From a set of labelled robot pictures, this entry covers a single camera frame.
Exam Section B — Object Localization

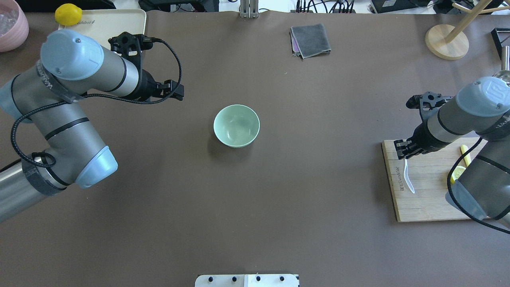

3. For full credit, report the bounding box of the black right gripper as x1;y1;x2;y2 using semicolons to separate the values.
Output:
394;122;443;160

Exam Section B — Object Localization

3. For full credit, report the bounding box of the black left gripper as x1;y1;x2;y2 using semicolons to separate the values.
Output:
138;70;184;102

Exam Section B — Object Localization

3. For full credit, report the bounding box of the white ceramic spoon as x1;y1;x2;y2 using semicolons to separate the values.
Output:
403;159;416;194

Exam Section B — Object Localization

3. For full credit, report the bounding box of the mint green bowl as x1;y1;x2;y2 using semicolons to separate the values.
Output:
213;104;261;148

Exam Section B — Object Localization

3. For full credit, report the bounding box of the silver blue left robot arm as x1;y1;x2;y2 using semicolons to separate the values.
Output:
1;29;184;222

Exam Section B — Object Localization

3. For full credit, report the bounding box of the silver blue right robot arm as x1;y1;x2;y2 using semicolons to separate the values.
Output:
394;77;510;233

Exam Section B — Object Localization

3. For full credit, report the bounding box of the pink bowl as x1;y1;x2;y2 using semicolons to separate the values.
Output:
0;0;29;53

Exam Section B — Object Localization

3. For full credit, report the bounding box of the wooden cutting board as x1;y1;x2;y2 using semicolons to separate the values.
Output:
381;138;478;222

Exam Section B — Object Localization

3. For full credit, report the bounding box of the halved lemon slice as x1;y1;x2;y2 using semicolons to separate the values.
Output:
449;166;466;185

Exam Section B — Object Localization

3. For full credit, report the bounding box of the yellow plastic knife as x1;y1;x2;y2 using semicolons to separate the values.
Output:
460;145;472;167

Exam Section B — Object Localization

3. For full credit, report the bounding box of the beige rabbit serving tray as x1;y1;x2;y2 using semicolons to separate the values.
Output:
58;9;147;48

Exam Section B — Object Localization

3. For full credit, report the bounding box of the wooden mug tree stand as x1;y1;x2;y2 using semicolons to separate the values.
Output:
426;0;510;61

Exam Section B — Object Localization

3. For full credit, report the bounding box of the metal scoop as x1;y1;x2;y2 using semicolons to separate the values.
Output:
493;46;510;86

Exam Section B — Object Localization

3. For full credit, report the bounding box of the yellow lemon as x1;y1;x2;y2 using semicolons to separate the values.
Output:
54;3;83;26

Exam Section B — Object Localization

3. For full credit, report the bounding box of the grey folded cloth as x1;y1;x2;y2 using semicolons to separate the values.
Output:
290;23;331;59

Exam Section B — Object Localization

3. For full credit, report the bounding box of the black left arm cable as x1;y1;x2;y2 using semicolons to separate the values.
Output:
11;37;182;168

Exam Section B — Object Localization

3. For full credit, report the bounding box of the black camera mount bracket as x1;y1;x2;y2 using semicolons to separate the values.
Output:
406;91;453;122

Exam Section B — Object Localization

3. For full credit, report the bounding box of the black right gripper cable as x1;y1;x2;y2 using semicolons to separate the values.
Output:
447;138;510;235

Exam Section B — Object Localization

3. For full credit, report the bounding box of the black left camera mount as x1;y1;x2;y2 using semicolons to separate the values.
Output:
108;31;153;71

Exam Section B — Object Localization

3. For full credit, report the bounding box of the aluminium frame post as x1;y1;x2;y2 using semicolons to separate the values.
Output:
239;0;259;19

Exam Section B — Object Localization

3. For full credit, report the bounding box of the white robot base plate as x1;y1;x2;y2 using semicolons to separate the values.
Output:
195;273;300;287

